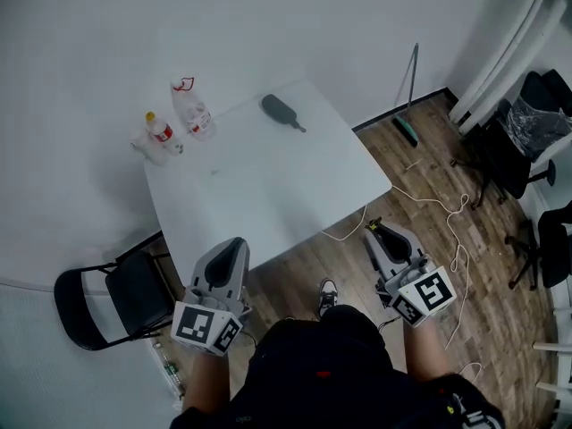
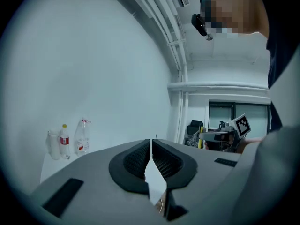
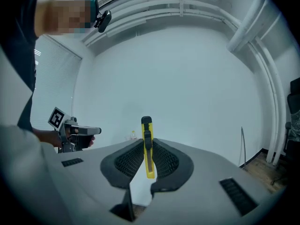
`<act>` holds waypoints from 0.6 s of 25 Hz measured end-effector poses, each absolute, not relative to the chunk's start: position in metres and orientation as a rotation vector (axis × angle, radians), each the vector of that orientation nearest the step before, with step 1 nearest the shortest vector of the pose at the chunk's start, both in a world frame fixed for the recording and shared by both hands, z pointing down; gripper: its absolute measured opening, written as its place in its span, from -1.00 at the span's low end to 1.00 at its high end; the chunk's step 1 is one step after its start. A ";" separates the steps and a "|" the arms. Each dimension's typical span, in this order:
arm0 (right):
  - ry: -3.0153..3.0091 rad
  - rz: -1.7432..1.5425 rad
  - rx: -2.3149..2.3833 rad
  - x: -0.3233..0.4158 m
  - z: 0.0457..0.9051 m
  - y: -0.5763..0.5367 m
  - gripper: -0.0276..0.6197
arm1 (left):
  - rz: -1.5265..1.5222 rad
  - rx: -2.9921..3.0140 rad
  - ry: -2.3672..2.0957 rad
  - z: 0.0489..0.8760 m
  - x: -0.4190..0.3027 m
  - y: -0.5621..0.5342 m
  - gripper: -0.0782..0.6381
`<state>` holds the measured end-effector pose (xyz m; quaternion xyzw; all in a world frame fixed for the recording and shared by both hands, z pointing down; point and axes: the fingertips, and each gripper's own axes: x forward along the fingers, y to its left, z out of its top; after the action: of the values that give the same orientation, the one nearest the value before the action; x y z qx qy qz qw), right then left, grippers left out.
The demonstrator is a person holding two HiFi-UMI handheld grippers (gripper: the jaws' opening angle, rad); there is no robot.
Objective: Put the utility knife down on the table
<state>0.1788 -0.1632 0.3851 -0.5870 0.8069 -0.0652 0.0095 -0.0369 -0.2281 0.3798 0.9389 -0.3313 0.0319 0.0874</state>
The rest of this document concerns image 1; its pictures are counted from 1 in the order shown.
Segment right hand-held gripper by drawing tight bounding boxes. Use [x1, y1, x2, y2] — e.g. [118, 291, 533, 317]
[364, 217, 458, 329]

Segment yellow cap plastic bottle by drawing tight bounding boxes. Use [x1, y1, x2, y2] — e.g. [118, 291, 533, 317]
[144, 111, 185, 156]

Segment clear plastic bag on chair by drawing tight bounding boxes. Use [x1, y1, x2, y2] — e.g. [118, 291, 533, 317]
[508, 93, 572, 161]

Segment white cord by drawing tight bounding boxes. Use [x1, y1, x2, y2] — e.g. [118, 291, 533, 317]
[320, 185, 484, 386]

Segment person's right forearm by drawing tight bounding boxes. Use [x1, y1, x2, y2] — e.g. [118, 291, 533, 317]
[403, 321, 450, 384]

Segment person's black white sneaker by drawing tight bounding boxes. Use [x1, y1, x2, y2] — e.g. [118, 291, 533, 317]
[446, 391, 507, 429]
[317, 278, 338, 319]

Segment black folding chair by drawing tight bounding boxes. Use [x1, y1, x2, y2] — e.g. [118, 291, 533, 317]
[53, 234, 181, 352]

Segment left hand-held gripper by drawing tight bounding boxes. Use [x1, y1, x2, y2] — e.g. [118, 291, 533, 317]
[171, 236, 251, 358]

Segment white vertical pipes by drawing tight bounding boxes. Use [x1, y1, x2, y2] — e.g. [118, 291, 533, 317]
[448, 0, 569, 134]

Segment clear plastic bag red handles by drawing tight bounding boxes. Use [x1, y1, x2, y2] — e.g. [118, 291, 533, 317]
[170, 76, 218, 143]

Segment dark grey paddle brush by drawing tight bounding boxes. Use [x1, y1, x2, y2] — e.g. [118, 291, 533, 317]
[260, 93, 307, 134]

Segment black office chair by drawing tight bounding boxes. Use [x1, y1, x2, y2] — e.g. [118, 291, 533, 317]
[504, 203, 572, 291]
[450, 69, 572, 210]

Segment white frame furniture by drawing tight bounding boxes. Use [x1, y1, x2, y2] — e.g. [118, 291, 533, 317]
[531, 279, 572, 429]

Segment white table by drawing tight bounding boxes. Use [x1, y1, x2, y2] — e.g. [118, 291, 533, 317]
[142, 78, 394, 273]

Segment green head floor squeegee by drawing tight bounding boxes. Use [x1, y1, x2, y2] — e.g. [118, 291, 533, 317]
[391, 42, 421, 148]

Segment person's left forearm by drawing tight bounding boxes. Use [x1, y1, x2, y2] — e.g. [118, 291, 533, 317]
[181, 349, 232, 416]

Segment person's black clothing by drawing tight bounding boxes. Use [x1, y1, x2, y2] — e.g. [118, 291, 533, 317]
[169, 304, 506, 429]

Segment green label plastic bottle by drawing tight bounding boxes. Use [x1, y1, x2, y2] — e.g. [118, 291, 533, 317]
[151, 341, 187, 401]

